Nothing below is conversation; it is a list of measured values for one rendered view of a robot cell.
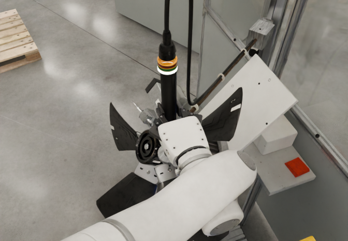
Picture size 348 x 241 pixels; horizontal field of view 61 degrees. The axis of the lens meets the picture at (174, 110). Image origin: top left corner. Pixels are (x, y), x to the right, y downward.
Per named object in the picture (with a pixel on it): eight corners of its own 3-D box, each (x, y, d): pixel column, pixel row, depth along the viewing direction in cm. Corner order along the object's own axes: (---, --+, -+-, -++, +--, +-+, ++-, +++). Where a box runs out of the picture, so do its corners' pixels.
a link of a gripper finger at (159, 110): (156, 132, 72) (148, 113, 76) (168, 128, 73) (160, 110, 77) (155, 124, 70) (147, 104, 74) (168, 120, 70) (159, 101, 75)
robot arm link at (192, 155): (177, 185, 65) (172, 173, 67) (213, 173, 68) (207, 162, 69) (177, 165, 59) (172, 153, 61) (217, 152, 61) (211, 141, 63)
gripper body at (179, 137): (172, 176, 66) (156, 139, 73) (213, 163, 69) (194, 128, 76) (172, 158, 61) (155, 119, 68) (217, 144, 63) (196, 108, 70)
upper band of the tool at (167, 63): (165, 60, 67) (164, 50, 65) (180, 67, 66) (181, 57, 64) (154, 70, 65) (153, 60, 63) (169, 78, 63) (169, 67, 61)
